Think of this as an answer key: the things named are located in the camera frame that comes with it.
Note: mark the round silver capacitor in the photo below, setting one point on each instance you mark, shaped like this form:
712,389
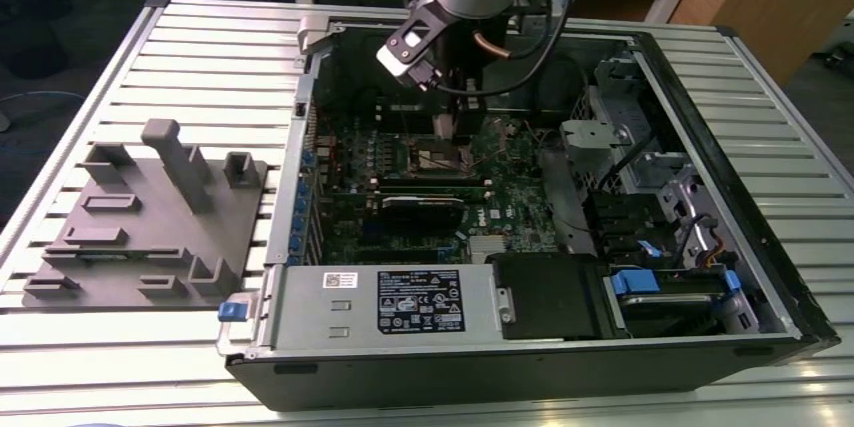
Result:
513,127

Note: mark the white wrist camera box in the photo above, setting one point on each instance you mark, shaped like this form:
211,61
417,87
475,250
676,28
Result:
407,52

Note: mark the CPU socket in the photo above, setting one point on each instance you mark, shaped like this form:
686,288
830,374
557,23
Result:
434,159

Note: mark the green motherboard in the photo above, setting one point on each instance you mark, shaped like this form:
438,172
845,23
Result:
527,207

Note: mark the black PC case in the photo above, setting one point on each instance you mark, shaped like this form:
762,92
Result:
467,382

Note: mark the green RAM stick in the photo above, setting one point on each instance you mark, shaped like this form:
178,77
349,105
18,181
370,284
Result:
110,254

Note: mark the black plastic shroud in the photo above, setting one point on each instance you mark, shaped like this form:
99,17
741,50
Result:
554,297

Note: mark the black graphics card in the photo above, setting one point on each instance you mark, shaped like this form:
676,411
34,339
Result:
423,212

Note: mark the silver metal disk bay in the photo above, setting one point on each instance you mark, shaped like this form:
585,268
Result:
688,182

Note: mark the grey metal bracket with hole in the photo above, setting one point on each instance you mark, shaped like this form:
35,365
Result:
590,134

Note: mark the hard disk in blue carrier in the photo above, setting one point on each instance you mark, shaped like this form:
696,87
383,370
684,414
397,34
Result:
637,282

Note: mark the perforated metal drive cage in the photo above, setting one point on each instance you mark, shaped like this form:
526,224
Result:
623,107

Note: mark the grey plastic parts rack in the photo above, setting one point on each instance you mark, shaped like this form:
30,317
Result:
167,247

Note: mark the silver chipset heatsink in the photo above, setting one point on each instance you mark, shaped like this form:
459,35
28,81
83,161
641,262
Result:
487,249

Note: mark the silver CPU with green edge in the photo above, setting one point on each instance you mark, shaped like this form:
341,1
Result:
445,127

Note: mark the silver power supply with label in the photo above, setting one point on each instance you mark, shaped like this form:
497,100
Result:
314,312

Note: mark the black RAM slot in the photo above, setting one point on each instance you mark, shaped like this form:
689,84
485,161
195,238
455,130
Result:
427,179

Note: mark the blue plastic latch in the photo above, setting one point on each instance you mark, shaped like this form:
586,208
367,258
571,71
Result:
232,312

